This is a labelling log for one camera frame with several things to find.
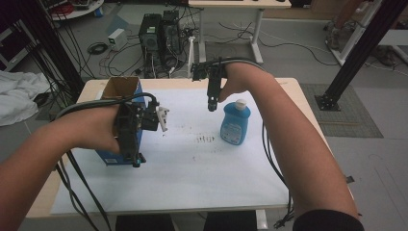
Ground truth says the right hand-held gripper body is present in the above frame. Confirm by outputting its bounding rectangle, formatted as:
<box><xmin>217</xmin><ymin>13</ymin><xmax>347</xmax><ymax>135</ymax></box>
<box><xmin>187</xmin><ymin>36</ymin><xmax>227</xmax><ymax>96</ymax></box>

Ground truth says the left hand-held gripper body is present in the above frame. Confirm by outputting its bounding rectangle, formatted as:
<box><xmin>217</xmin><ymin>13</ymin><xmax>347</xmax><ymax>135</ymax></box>
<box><xmin>115</xmin><ymin>95</ymin><xmax>170</xmax><ymax>157</ymax></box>

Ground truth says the blue bottle with white cap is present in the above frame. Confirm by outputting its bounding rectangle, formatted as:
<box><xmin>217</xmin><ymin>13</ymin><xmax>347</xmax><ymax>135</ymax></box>
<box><xmin>219</xmin><ymin>98</ymin><xmax>252</xmax><ymax>146</ymax></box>

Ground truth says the blue cardboard box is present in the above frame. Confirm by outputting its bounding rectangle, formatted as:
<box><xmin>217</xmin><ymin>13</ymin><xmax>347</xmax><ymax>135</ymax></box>
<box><xmin>95</xmin><ymin>76</ymin><xmax>144</xmax><ymax>167</ymax></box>

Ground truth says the person's right hand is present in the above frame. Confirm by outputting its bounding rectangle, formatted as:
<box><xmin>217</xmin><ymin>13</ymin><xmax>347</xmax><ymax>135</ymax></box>
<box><xmin>217</xmin><ymin>62</ymin><xmax>270</xmax><ymax>104</ymax></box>

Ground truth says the person's left hand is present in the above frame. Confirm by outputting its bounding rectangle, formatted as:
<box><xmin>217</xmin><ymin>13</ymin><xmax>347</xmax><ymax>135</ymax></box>
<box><xmin>68</xmin><ymin>104</ymin><xmax>121</xmax><ymax>155</ymax></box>

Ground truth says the white paper sheet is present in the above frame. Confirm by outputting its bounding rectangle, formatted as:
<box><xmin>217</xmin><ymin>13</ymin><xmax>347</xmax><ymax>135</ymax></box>
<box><xmin>50</xmin><ymin>88</ymin><xmax>292</xmax><ymax>216</ymax></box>

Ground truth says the black computer tower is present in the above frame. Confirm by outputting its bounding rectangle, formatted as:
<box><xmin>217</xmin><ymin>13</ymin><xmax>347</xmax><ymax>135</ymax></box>
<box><xmin>160</xmin><ymin>9</ymin><xmax>183</xmax><ymax>70</ymax></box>
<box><xmin>138</xmin><ymin>13</ymin><xmax>164</xmax><ymax>79</ymax></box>

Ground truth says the white desk with legs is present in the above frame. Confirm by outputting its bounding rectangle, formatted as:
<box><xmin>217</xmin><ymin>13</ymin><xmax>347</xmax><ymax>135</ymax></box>
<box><xmin>188</xmin><ymin>0</ymin><xmax>293</xmax><ymax>66</ymax></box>

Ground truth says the small white device box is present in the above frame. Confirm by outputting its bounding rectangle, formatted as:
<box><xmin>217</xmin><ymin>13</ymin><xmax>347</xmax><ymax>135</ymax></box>
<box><xmin>107</xmin><ymin>28</ymin><xmax>129</xmax><ymax>52</ymax></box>

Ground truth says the white crumpled cloth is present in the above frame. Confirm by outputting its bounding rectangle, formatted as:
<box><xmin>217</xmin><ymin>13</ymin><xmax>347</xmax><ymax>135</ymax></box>
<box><xmin>0</xmin><ymin>69</ymin><xmax>51</xmax><ymax>127</ymax></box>

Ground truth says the round white table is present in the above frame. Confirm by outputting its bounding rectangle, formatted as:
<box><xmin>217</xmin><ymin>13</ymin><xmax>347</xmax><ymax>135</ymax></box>
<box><xmin>47</xmin><ymin>0</ymin><xmax>105</xmax><ymax>22</ymax></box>

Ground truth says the white table leg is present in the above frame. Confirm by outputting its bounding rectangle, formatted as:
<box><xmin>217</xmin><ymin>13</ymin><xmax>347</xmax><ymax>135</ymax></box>
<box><xmin>255</xmin><ymin>209</ymin><xmax>268</xmax><ymax>231</ymax></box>

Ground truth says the white metal stand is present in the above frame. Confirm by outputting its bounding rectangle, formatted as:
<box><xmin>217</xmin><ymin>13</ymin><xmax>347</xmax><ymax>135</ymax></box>
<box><xmin>325</xmin><ymin>0</ymin><xmax>384</xmax><ymax>66</ymax></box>

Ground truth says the grey floor mat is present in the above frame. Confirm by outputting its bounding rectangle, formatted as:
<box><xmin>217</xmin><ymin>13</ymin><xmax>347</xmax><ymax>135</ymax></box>
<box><xmin>300</xmin><ymin>83</ymin><xmax>385</xmax><ymax>139</ymax></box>

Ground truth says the black sleeve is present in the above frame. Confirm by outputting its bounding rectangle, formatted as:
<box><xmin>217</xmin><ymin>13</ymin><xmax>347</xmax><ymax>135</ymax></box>
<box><xmin>292</xmin><ymin>209</ymin><xmax>366</xmax><ymax>231</ymax></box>

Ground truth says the left gripper cable bundle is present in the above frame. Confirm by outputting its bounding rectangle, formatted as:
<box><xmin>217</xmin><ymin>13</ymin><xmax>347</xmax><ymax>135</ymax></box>
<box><xmin>55</xmin><ymin>91</ymin><xmax>161</xmax><ymax>231</ymax></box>

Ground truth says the gripper cable bundle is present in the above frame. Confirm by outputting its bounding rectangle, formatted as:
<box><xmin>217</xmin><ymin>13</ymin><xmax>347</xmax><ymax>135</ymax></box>
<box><xmin>55</xmin><ymin>91</ymin><xmax>161</xmax><ymax>231</ymax></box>
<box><xmin>219</xmin><ymin>57</ymin><xmax>295</xmax><ymax>229</ymax></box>

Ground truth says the right gripper cable bundle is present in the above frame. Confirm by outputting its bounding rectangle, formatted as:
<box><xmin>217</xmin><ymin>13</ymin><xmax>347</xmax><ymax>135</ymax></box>
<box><xmin>219</xmin><ymin>57</ymin><xmax>295</xmax><ymax>229</ymax></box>

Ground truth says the black floor cable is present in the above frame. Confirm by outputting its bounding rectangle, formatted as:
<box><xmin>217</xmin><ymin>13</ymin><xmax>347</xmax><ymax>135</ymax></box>
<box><xmin>219</xmin><ymin>21</ymin><xmax>331</xmax><ymax>66</ymax></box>

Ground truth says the coiled black cable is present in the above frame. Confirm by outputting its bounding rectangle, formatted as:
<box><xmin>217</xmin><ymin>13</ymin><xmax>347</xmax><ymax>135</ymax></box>
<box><xmin>87</xmin><ymin>41</ymin><xmax>110</xmax><ymax>56</ymax></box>

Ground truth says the black post with cables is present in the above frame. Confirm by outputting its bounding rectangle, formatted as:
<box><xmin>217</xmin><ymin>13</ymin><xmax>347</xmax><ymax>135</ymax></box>
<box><xmin>13</xmin><ymin>0</ymin><xmax>85</xmax><ymax>97</ymax></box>

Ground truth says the black aluminium post with base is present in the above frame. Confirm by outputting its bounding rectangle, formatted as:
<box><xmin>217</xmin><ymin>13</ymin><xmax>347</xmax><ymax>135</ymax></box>
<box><xmin>314</xmin><ymin>0</ymin><xmax>408</xmax><ymax>113</ymax></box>

